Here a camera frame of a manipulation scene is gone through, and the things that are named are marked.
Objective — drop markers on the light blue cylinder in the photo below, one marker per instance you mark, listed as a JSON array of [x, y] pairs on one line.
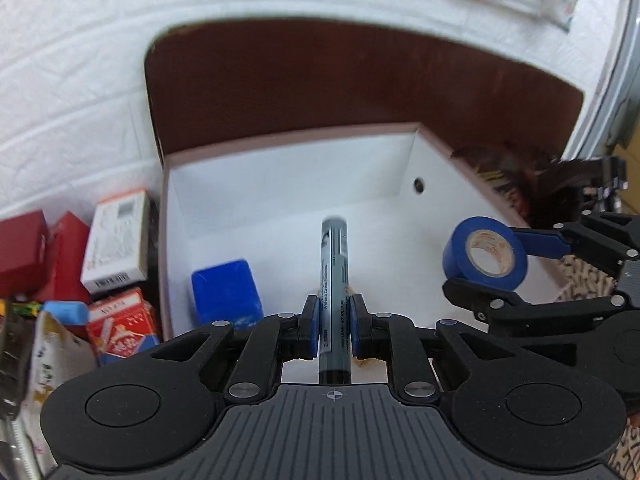
[[65, 311]]

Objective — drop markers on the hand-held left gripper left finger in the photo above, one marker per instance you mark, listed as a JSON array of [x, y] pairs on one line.
[[311, 332]]

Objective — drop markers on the white snack bag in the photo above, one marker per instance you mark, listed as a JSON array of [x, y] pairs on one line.
[[52, 360]]

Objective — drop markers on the small blue box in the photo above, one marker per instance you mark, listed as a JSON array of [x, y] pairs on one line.
[[227, 292]]

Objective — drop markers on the white printed carton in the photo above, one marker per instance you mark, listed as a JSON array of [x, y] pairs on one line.
[[115, 240]]

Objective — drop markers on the grey black marker pen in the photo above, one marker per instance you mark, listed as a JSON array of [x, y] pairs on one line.
[[334, 270]]

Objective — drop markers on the dark patterned feathery object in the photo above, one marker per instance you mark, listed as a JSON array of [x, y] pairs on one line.
[[520, 180]]

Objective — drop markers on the brown box lid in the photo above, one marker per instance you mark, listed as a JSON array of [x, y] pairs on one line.
[[320, 80]]

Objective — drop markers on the red box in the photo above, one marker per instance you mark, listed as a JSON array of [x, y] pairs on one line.
[[20, 252], [67, 260]]

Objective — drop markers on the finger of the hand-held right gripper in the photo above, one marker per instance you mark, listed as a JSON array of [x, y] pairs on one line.
[[542, 243], [480, 300]]

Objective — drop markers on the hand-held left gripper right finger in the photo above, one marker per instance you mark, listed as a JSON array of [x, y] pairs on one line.
[[357, 332]]

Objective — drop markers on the white storage box pink rim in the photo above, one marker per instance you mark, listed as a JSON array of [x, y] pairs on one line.
[[300, 200]]

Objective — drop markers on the blue tape roll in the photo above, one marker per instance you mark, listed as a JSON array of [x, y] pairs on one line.
[[462, 255]]

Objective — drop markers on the red and white carton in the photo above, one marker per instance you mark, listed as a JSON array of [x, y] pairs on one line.
[[122, 327]]

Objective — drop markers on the beige patterned mat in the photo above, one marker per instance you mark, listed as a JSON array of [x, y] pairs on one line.
[[582, 275]]

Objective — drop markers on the dark shiny packet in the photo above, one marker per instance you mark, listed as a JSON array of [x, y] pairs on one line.
[[12, 355]]

